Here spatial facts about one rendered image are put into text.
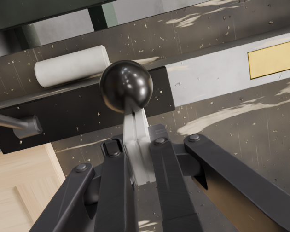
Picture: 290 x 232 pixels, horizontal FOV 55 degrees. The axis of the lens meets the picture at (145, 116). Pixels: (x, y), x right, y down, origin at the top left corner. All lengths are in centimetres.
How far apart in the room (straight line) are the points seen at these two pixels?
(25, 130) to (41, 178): 10
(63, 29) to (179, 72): 200
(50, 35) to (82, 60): 187
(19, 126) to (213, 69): 21
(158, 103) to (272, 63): 13
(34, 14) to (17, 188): 23
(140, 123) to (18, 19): 27
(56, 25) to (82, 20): 28
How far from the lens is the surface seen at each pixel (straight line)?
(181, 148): 15
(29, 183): 40
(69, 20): 234
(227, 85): 33
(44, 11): 40
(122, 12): 290
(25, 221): 45
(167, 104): 31
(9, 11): 41
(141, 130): 17
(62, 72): 32
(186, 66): 31
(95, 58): 31
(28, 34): 185
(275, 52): 34
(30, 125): 32
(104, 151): 16
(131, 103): 18
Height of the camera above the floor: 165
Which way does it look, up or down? 33 degrees down
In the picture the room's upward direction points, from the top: 89 degrees clockwise
